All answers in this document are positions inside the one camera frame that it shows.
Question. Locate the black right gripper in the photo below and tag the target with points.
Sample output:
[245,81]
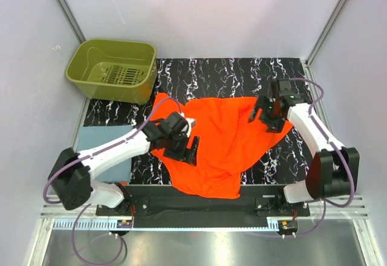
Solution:
[263,103]

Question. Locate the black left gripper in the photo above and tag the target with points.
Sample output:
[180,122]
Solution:
[188,155]

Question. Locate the orange t shirt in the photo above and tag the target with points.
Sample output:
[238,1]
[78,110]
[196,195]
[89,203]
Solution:
[229,144]

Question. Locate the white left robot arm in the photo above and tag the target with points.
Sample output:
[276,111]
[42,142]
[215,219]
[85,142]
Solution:
[73,177]

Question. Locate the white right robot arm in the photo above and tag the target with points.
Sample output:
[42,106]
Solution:
[333,172]

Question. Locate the black marble pattern mat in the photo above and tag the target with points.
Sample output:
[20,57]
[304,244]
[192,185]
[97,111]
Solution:
[187,79]

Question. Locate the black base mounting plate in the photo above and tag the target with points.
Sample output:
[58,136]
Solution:
[164,207]

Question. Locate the folded grey-blue t shirt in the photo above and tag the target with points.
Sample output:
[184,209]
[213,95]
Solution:
[94,136]

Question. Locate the olive green plastic basket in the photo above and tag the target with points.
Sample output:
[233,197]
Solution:
[114,70]

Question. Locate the aluminium front rail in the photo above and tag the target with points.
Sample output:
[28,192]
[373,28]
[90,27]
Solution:
[356,210]

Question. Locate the right aluminium frame post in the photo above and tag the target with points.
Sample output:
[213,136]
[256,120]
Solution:
[333,18]

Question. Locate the aluminium frame post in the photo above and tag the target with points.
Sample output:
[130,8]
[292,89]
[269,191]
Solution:
[70,18]
[333,18]

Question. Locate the left aluminium frame post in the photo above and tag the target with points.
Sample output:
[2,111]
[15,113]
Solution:
[70,18]

